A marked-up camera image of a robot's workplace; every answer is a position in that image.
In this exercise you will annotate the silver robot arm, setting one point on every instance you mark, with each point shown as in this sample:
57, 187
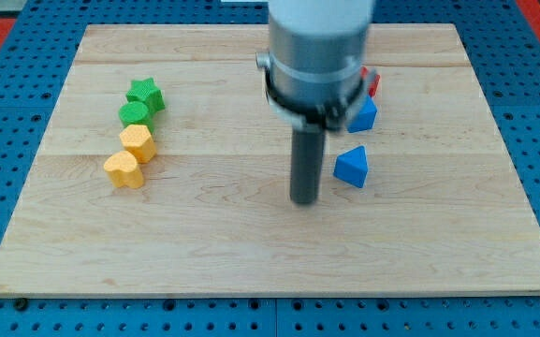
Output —
312, 69

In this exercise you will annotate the wooden board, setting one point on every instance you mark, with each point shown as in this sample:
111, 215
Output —
442, 212

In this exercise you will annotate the blue cube block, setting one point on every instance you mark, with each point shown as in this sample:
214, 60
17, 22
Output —
365, 118

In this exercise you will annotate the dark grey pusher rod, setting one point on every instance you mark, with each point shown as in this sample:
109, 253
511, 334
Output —
307, 152

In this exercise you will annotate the blue triangular block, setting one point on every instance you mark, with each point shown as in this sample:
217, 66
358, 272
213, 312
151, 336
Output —
352, 167

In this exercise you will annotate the red block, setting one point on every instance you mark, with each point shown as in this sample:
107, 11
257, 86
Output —
371, 76

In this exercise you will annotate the yellow pentagon block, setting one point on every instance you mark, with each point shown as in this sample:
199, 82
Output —
138, 140

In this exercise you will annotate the green star block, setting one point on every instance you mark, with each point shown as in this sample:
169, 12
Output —
148, 93

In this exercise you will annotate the yellow heart block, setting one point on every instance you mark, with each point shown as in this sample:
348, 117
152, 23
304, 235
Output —
123, 170

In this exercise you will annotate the green cylinder block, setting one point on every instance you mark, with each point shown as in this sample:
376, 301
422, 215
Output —
136, 113

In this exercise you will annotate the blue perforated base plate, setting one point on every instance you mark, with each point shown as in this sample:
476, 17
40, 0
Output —
35, 58

